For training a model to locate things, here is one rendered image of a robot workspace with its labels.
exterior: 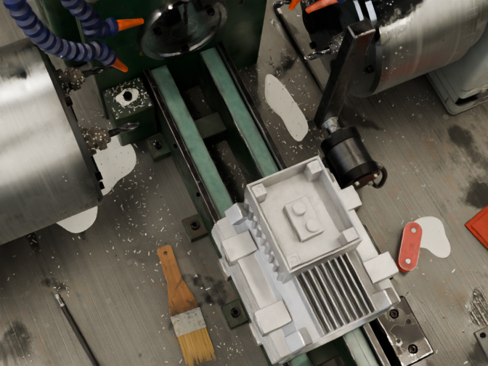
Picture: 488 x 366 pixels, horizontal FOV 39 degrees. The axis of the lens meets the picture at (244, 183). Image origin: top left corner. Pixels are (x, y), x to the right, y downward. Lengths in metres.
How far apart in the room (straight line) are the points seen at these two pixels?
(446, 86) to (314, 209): 0.53
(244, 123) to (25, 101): 0.39
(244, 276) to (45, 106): 0.33
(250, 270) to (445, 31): 0.45
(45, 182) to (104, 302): 0.33
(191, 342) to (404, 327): 0.34
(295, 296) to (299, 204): 0.12
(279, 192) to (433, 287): 0.44
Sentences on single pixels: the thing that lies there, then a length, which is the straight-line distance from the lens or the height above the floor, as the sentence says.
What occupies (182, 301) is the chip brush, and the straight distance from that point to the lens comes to 1.15.
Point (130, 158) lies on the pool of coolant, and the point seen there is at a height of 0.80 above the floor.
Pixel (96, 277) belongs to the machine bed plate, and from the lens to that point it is 1.18.
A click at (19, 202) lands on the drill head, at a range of 0.92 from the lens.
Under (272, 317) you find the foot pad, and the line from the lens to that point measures 0.88.
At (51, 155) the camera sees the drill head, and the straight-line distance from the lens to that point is 0.89.
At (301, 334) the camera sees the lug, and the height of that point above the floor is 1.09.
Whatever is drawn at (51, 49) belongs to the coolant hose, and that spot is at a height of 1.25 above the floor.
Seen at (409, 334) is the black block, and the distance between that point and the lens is 1.14.
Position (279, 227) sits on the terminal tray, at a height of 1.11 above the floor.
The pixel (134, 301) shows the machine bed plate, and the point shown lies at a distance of 1.16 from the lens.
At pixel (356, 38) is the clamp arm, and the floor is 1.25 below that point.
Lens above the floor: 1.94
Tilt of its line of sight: 69 degrees down
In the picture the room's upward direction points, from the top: 11 degrees clockwise
